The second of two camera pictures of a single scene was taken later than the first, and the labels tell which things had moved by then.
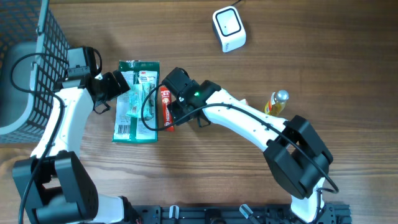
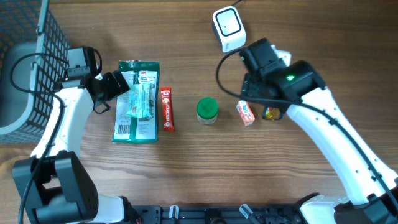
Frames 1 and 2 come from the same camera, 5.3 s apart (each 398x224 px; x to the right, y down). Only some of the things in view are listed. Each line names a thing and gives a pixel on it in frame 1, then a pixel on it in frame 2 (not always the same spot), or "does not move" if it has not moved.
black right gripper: [179, 116] to [249, 86]
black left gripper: [114, 89] does not move
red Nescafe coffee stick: [166, 98] does not move
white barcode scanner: [230, 28] does not move
